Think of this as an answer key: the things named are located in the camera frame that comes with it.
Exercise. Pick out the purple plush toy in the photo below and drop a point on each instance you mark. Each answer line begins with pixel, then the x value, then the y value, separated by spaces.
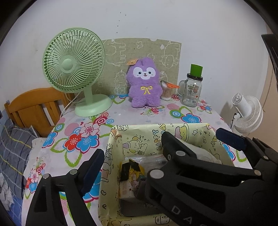
pixel 144 80

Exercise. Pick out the patterned storage box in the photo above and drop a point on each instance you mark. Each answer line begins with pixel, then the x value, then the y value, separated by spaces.
pixel 143 141

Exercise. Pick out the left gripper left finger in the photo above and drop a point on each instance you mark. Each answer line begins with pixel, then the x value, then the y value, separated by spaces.
pixel 46 207

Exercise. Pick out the green desk fan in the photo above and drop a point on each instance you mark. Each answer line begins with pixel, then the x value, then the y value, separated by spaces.
pixel 72 62

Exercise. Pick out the green cartoon backboard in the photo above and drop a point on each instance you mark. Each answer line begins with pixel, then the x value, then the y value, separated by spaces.
pixel 118 52

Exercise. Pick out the floral tablecloth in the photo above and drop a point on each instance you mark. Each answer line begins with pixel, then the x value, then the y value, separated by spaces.
pixel 74 139

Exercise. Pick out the clear plastic pouch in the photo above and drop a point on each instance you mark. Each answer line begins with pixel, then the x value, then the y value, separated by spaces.
pixel 150 161

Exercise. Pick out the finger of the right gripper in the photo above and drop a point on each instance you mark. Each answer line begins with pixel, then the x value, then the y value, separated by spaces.
pixel 262 158

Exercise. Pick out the white standing fan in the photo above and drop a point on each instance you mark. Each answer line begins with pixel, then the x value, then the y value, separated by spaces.
pixel 248 115

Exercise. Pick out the grey plaid pillow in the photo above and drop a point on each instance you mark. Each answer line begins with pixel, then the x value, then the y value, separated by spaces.
pixel 16 144

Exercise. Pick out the glass jar green lid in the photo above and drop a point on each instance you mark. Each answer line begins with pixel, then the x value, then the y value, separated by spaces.
pixel 189 89

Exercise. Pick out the cotton swab cup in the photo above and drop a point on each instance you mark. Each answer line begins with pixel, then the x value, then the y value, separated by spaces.
pixel 168 89

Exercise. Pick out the yellow cartoon packet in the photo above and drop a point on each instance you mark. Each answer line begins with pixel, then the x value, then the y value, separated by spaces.
pixel 131 173

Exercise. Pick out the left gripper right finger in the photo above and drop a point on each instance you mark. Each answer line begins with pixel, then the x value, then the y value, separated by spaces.
pixel 194 192

